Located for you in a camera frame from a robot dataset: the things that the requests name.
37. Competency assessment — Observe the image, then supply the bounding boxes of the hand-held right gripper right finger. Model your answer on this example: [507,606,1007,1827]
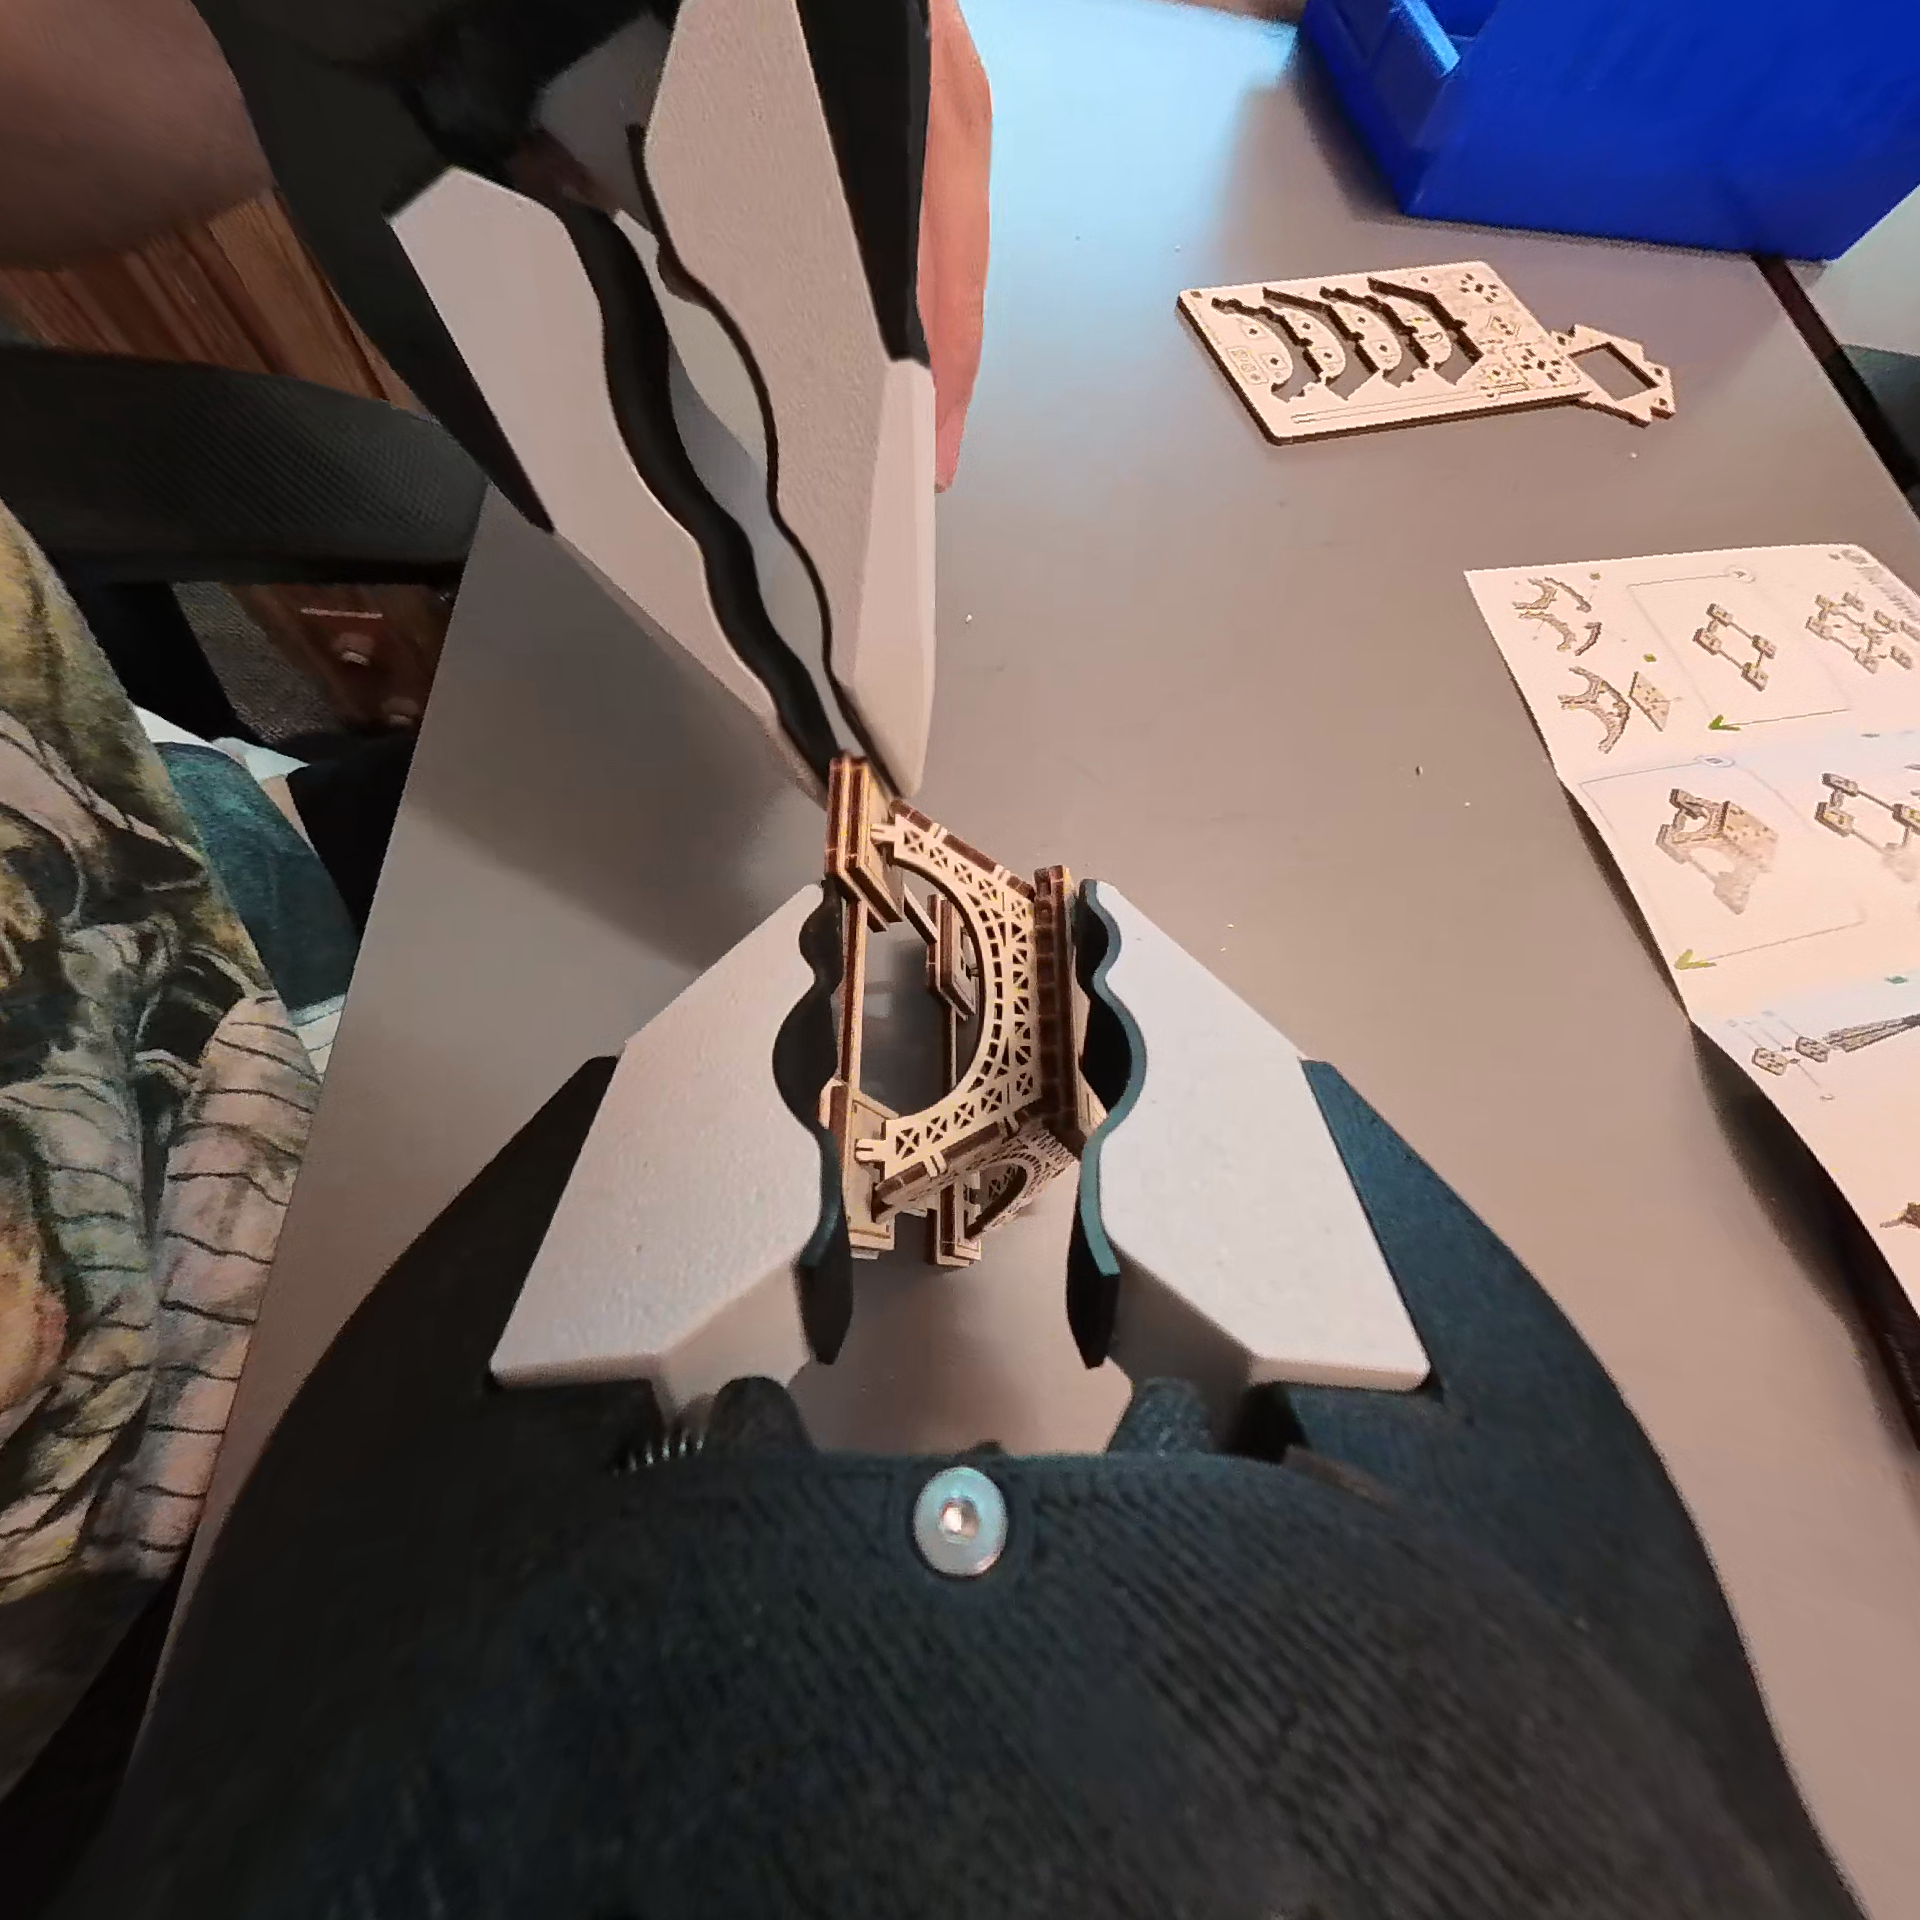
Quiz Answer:
[1063,877,1434,1397]

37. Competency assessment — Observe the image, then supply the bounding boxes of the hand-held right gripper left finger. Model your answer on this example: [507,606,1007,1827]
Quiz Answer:
[490,882,858,1389]

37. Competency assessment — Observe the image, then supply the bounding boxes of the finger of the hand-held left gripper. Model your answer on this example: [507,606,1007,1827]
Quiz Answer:
[626,0,941,799]
[383,162,848,768]

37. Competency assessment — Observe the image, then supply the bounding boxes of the wooden tower arch model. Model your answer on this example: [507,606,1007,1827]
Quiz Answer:
[871,802,1119,1247]

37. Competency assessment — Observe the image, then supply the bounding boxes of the wooden square base frame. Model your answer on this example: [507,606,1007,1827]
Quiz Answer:
[816,754,991,1264]

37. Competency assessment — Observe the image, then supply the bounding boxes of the grey desk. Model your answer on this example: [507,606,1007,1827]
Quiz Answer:
[151,0,1920,1920]

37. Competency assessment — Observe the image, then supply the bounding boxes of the black chair armrest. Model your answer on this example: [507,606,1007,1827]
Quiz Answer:
[0,335,485,590]

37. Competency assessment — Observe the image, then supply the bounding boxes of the wooden laser-cut parts sheet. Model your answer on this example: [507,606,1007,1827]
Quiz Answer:
[1174,260,1677,447]

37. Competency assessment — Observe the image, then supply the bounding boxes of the person's blue jeans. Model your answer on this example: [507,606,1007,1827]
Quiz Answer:
[157,743,368,1037]

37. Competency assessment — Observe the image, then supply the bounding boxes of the printed white T-shirt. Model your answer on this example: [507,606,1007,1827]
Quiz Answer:
[0,502,325,1706]

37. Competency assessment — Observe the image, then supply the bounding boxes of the paper instruction sheet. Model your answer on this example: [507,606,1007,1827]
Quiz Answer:
[1462,540,1920,1309]

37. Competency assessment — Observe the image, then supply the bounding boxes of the blue plastic bin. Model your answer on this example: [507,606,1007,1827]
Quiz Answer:
[1296,0,1920,260]

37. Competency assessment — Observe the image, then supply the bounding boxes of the grey table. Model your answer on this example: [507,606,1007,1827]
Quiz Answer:
[1763,223,1920,527]

